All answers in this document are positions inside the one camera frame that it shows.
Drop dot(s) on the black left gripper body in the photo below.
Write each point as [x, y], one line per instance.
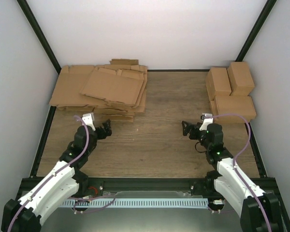
[91, 147]

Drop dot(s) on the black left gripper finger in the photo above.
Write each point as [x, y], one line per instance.
[108, 131]
[107, 124]

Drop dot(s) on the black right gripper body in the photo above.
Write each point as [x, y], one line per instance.
[206, 143]

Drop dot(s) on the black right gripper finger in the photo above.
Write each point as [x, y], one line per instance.
[187, 124]
[186, 128]

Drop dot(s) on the brown cardboard box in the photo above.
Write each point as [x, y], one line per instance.
[241, 105]

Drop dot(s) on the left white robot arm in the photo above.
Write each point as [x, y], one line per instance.
[29, 213]

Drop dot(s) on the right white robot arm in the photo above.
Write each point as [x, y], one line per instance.
[258, 210]

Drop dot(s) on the folded cardboard box front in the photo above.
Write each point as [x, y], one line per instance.
[213, 108]

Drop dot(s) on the folded cardboard box back left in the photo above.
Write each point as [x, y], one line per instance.
[217, 82]

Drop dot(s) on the folded cardboard box back right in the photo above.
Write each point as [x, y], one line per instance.
[240, 79]

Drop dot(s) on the stack of flat cardboard sheets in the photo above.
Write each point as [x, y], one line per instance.
[116, 90]

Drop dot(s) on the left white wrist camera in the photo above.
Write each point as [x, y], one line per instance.
[88, 119]

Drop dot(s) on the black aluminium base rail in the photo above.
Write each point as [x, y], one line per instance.
[197, 186]

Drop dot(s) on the light blue slotted cable duct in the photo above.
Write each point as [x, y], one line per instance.
[139, 203]

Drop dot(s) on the left black frame post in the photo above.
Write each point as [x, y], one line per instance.
[28, 13]

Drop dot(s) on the black frame post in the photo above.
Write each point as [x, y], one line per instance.
[28, 13]
[269, 5]

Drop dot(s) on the right black frame post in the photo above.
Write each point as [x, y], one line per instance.
[269, 5]

